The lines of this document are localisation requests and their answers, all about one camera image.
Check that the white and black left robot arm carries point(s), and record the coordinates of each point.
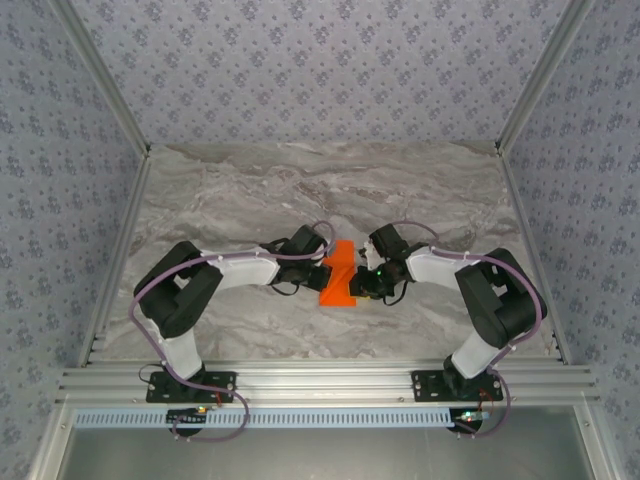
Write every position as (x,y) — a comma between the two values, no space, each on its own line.
(240,272)

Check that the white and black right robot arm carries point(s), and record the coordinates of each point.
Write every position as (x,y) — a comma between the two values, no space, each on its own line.
(435,270)

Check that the aluminium front beam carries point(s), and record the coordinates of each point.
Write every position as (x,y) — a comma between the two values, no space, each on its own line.
(320,385)

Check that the grey metal panel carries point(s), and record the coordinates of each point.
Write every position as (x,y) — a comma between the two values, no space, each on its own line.
(320,455)

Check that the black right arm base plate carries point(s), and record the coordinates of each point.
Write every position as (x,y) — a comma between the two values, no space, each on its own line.
(430,390)

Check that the aluminium side rail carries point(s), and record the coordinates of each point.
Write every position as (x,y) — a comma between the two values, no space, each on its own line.
(532,260)
(117,260)

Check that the black bracket with circuit board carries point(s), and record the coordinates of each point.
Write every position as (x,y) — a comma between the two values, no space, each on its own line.
(187,419)
(467,419)

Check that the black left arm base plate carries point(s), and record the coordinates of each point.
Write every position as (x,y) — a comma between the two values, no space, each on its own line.
(165,392)

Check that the aluminium frame post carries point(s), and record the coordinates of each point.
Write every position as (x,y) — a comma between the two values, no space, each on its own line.
(100,75)
(545,75)

